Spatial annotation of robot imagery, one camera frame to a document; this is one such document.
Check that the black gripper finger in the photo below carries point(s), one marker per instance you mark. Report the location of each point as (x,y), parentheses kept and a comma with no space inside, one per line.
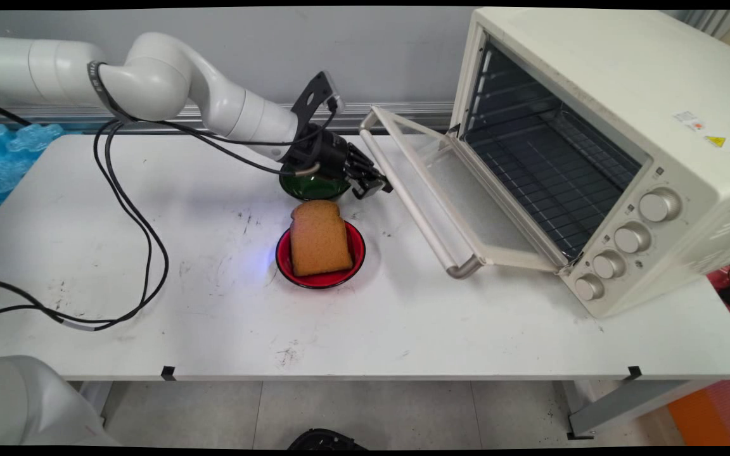
(368,166)
(364,187)

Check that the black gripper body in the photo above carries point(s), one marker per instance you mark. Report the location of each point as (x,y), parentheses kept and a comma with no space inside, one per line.
(324,155)

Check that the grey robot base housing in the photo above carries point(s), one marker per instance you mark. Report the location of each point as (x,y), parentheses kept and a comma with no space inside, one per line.
(23,405)

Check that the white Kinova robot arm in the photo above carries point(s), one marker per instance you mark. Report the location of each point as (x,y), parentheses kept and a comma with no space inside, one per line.
(156,76)

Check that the green glass bowl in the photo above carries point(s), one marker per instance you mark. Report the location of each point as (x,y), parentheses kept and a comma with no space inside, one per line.
(311,188)

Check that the red plate black rim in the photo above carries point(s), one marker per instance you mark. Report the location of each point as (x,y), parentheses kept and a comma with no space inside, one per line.
(355,244)

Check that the brown toast bread slice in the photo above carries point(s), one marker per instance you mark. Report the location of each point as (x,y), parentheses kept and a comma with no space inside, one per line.
(319,240)

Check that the black round floor object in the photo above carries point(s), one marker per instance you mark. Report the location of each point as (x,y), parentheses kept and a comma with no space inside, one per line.
(327,439)

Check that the black tape piece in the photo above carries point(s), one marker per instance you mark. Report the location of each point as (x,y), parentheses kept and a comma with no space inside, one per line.
(168,373)
(634,372)

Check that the cream toaster oven body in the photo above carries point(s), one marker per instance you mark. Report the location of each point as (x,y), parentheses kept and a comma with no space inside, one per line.
(625,82)

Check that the large silver oven knob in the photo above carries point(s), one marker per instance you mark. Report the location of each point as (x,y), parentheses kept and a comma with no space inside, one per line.
(658,206)

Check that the white label sticker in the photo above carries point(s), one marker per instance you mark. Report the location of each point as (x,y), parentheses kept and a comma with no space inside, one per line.
(688,120)

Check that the grey table leg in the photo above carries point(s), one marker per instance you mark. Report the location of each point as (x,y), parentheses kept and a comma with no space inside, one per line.
(625,405)

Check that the yellow warning sticker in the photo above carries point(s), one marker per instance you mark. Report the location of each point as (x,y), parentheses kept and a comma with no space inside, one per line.
(714,141)

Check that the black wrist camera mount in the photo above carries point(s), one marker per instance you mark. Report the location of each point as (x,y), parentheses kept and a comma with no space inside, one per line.
(314,98)

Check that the aluminium wall rail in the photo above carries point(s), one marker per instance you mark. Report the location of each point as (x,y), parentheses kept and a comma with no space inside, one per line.
(403,114)

